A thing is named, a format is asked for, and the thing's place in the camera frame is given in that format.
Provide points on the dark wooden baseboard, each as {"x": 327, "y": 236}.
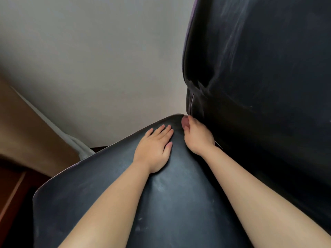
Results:
{"x": 99, "y": 149}

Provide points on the beige curtain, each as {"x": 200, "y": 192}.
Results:
{"x": 25, "y": 131}

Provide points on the person's left hand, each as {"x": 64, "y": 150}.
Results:
{"x": 152, "y": 149}

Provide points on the person's left forearm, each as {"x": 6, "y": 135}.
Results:
{"x": 108, "y": 211}

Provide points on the black leather chair backrest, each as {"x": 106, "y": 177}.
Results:
{"x": 258, "y": 74}

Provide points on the white sheer curtain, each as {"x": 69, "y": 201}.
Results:
{"x": 77, "y": 147}

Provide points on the brown wooden nightstand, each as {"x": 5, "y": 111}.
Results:
{"x": 10, "y": 183}

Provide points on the person's right hand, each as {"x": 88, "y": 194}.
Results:
{"x": 197, "y": 138}

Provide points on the pink cleaning cloth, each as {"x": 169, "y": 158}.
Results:
{"x": 184, "y": 122}

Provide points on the person's right forearm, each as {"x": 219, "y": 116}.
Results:
{"x": 258, "y": 204}

